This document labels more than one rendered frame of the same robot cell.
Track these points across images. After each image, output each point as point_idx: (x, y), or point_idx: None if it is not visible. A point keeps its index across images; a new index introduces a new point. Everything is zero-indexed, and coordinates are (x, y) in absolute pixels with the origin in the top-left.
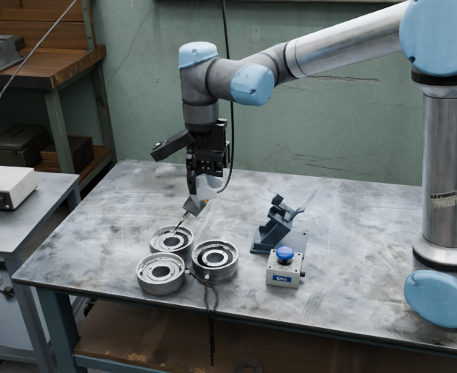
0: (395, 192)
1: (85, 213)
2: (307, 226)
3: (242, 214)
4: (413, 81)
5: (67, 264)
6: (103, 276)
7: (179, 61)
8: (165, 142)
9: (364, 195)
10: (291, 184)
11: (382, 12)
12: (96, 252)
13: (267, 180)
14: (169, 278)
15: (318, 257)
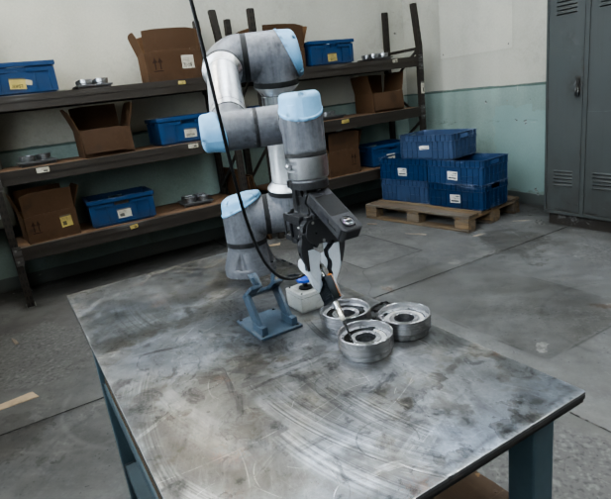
0: (104, 327)
1: (433, 454)
2: (224, 328)
3: (249, 359)
4: (292, 85)
5: (498, 379)
6: (460, 352)
7: (319, 105)
8: (341, 214)
9: (128, 334)
10: (141, 372)
11: (229, 66)
12: (453, 380)
13: (146, 389)
14: (401, 311)
15: (262, 307)
